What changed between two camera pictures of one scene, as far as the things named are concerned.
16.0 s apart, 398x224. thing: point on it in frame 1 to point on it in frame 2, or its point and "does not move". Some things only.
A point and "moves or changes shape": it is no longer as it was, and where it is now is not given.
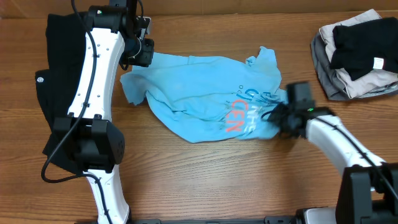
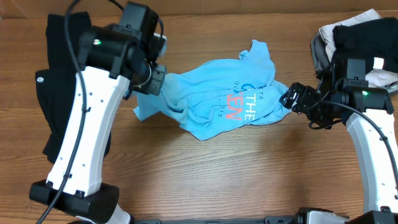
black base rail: (269, 219) does not move
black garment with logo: (66, 34) does not move
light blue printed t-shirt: (204, 98) moves or changes shape
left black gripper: (146, 58) to (155, 88)
